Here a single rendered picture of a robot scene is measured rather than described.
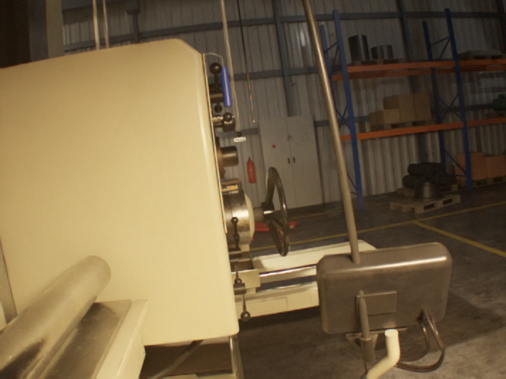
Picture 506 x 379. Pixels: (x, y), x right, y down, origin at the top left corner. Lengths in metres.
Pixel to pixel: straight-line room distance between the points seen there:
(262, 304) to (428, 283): 1.45
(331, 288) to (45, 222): 0.78
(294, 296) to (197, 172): 1.46
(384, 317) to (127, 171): 0.78
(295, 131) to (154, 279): 7.62
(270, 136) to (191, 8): 3.62
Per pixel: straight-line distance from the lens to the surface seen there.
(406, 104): 8.81
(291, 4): 9.80
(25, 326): 0.71
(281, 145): 8.47
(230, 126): 1.47
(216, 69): 1.07
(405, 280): 0.99
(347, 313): 1.04
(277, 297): 2.32
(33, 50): 1.62
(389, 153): 9.96
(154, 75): 1.05
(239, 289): 1.25
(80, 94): 1.09
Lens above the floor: 1.60
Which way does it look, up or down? 3 degrees down
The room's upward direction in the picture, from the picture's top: 7 degrees counter-clockwise
